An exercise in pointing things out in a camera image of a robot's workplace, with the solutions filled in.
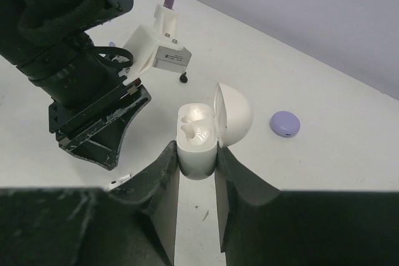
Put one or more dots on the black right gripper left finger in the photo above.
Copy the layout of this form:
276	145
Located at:
133	224

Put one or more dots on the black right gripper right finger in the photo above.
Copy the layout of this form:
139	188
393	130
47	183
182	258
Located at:
263	225

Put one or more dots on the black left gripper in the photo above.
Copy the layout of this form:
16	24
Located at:
95	133

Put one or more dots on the white earbud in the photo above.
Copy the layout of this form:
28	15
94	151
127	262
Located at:
118	182

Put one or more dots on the white earbud charging case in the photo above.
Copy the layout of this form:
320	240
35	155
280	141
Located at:
202	129

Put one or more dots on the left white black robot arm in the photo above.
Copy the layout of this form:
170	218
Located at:
47	41

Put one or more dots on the purple earbud charging case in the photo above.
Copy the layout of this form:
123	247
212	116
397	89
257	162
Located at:
285	124

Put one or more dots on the black earbud far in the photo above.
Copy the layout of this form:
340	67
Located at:
183	78

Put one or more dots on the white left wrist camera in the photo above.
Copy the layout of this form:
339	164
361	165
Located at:
156	46

